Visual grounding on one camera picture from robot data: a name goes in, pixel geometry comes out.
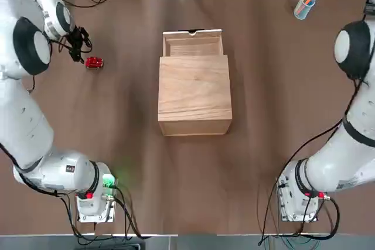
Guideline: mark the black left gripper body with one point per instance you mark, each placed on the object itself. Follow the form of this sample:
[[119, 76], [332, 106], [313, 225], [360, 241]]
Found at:
[[74, 37]]

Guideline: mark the red toy car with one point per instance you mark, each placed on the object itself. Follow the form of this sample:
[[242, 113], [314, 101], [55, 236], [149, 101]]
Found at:
[[93, 62]]

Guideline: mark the wooden drawer with white front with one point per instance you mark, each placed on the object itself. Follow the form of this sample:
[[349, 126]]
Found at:
[[193, 48]]

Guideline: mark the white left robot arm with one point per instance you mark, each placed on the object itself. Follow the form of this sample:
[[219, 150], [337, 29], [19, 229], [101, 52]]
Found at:
[[23, 121]]

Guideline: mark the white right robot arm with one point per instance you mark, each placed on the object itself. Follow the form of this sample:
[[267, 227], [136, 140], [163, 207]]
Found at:
[[337, 168]]

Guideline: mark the light wooden cabinet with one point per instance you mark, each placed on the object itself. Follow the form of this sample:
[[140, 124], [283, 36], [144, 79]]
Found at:
[[194, 92]]

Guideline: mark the pale blue pen cup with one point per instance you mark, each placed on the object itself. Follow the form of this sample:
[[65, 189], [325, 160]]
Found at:
[[300, 13]]

